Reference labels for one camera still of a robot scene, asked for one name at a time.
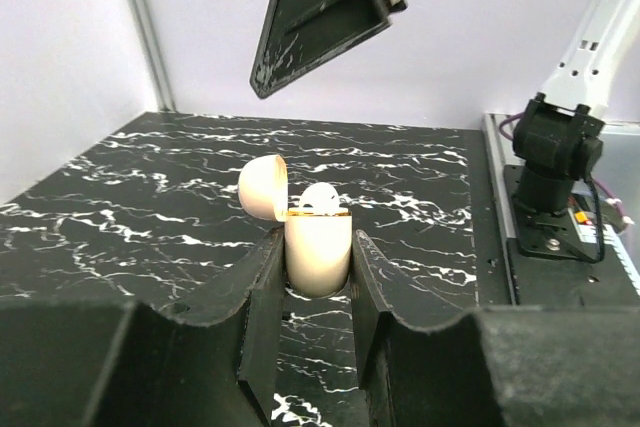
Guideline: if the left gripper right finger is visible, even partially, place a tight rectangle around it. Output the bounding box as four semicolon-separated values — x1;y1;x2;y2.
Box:
351;231;639;426

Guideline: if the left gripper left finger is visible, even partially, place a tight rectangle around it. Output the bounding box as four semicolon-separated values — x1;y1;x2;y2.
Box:
1;228;284;426

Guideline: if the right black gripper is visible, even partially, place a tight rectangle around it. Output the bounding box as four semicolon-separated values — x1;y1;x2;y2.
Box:
249;0;407;99

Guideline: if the beige earbud charging case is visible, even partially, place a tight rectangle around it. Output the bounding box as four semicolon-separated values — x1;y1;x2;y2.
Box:
238;154;352;298

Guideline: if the beige earbud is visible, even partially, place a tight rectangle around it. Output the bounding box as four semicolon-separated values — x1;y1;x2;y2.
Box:
297;182;346;215

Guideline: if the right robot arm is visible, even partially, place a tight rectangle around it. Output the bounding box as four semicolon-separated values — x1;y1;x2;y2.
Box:
249;0;639;214

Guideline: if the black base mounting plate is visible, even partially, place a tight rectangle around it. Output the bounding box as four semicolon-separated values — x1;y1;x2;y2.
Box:
503;165;639;308

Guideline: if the right controller board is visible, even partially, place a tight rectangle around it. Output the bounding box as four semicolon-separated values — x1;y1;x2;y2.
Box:
569;192;597;244

